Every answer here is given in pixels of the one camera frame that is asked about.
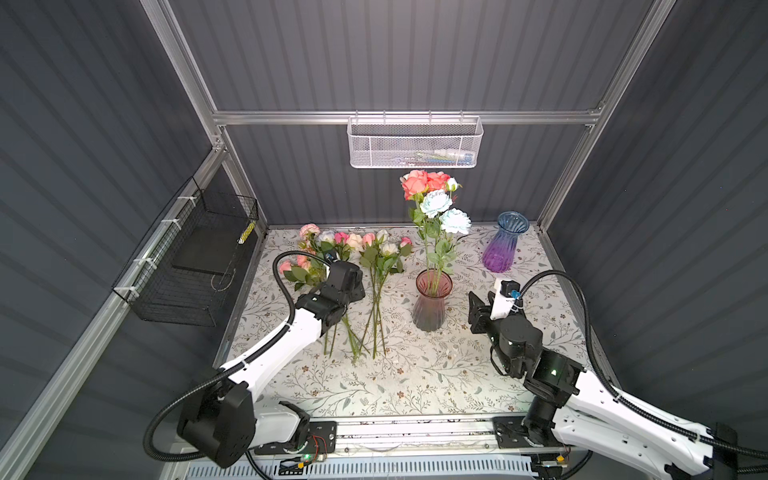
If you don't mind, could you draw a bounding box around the left black corrugated cable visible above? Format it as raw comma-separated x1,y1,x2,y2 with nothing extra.
142,250,334,480

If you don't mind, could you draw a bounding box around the blue purple glass vase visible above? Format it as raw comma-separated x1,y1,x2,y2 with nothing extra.
482,211,530,273

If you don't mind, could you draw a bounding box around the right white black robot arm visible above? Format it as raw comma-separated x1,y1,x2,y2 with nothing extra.
468,293,738,479

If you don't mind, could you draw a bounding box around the yellow green marker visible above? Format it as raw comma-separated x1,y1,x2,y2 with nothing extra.
237,221,257,245

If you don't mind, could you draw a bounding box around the white wire mesh basket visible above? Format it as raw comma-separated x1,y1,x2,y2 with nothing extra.
346,114,484,169

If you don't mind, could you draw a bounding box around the pale pink flower spray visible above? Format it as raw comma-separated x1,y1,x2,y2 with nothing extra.
278,223,334,291

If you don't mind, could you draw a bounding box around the floral patterned table mat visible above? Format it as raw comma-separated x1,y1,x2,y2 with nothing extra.
223,224,607,420

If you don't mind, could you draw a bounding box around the black corrugated cable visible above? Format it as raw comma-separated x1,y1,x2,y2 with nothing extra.
518,269,768,475
142,250,334,480

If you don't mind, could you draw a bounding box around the right black corrugated cable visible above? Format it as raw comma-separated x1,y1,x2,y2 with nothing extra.
518,269,768,475

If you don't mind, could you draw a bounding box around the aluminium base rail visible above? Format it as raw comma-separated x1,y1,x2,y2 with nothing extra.
273,412,574,458

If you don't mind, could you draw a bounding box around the red pink glass vase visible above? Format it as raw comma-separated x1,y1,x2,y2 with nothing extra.
412,269,453,332

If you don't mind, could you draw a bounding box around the pink rose stem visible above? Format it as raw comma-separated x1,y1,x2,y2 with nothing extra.
427,171,451,192
400,170,433,270

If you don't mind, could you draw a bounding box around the white pink bud spray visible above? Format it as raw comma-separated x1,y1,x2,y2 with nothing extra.
337,230,410,361

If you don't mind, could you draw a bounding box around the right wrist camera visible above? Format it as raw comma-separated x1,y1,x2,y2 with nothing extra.
490,279,523,320

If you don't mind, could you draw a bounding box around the black wire basket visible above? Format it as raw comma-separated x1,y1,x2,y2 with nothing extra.
113,180,259,327

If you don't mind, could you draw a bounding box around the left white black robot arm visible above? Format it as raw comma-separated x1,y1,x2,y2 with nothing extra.
177,261,365,468

